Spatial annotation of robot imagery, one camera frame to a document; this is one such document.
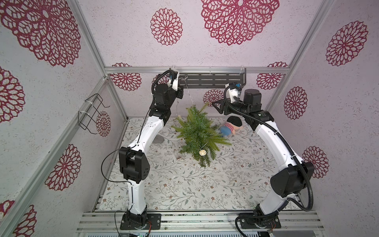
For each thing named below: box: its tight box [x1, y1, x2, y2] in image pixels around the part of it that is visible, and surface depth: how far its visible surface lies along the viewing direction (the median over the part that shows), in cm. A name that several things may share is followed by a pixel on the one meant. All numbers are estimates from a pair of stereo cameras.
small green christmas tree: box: [170, 102, 232, 168], surface depth 77 cm
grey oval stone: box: [152, 134, 165, 144], surface depth 106 cm
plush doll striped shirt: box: [220, 122, 244, 137], surface depth 108 cm
